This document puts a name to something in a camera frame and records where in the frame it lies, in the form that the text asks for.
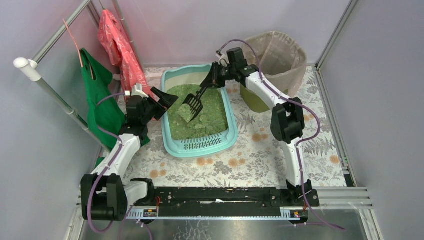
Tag black litter scoop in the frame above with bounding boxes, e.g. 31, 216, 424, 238
177, 87, 208, 123

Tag teal litter box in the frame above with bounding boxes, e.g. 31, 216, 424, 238
160, 64, 238, 159

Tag bin with plastic liner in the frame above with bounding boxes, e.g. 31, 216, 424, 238
241, 31, 308, 98

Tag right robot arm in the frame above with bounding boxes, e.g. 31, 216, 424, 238
200, 47, 314, 206

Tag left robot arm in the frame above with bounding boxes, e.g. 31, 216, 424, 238
80, 87, 178, 222

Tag green cat litter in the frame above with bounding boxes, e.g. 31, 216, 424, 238
167, 84, 228, 140

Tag green cloth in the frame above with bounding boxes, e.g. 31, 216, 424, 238
80, 48, 148, 149

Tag pink patterned cloth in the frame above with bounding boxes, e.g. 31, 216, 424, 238
97, 9, 159, 101

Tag floral mat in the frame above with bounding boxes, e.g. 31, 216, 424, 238
121, 66, 347, 187

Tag pink hanger rod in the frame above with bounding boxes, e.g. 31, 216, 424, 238
62, 18, 84, 68

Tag white capped metal pole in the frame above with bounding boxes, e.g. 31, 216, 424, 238
13, 57, 111, 152

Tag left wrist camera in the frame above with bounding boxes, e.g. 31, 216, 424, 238
124, 83, 149, 98

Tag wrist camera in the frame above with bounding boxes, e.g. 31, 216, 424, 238
216, 50, 229, 68
124, 83, 149, 98

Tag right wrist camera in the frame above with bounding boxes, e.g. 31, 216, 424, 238
216, 50, 229, 68

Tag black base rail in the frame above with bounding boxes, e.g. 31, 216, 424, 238
124, 187, 321, 218

